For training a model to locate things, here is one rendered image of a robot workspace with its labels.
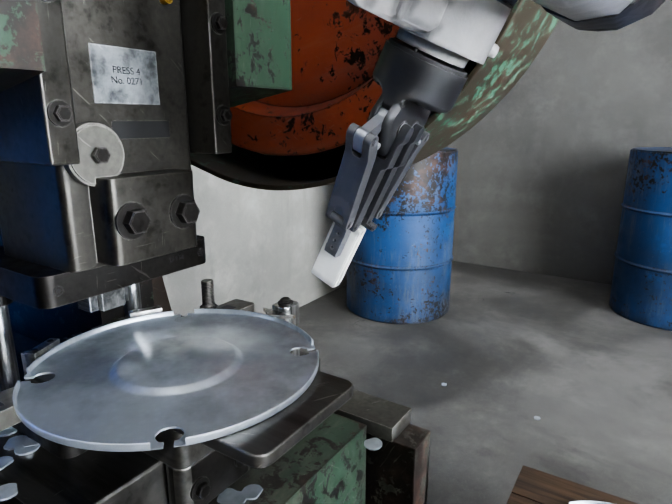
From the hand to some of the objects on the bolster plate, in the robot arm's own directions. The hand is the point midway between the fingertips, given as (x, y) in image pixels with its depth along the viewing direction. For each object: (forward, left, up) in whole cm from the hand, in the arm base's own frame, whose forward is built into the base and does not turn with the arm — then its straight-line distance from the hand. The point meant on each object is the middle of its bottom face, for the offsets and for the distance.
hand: (337, 251), depth 52 cm
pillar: (+30, +21, -16) cm, 40 cm away
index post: (+13, -6, -19) cm, 24 cm away
